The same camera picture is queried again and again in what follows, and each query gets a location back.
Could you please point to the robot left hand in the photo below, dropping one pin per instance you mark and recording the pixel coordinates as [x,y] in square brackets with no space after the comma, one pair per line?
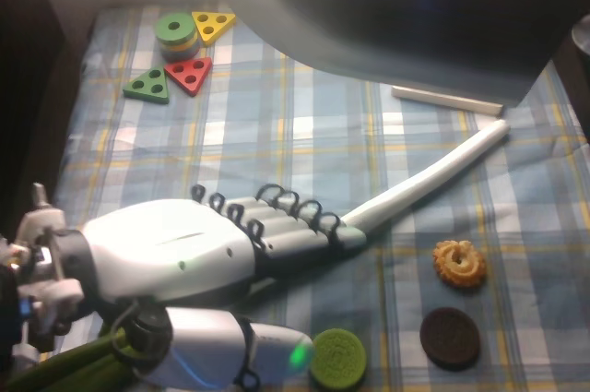
[161,249]

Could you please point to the long toy leek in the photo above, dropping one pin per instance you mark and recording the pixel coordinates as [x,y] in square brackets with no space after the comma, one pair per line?
[428,180]

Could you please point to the large metal cleaver blade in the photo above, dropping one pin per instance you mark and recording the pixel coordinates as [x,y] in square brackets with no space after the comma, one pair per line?
[415,18]

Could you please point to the wooden peg base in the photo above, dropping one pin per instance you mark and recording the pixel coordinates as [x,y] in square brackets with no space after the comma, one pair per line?
[447,100]

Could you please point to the blue yellow plaid cloth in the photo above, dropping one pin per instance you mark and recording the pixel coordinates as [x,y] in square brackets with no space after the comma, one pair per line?
[258,143]

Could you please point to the green triangle block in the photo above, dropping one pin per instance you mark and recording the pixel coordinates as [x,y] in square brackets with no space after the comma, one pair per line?
[147,87]

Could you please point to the red triangle block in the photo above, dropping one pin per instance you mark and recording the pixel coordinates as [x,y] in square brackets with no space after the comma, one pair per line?
[189,78]

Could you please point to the green sandwich cookie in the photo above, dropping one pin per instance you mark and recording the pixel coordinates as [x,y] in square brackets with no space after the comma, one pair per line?
[343,357]

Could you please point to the yellow triangle block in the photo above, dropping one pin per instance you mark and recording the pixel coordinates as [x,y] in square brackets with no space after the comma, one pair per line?
[209,25]

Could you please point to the yellow butter cookie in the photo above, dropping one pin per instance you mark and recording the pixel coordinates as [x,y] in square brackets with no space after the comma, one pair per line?
[458,265]

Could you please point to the brown sandwich cookie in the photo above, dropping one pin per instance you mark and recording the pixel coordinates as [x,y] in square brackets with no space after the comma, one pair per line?
[449,339]

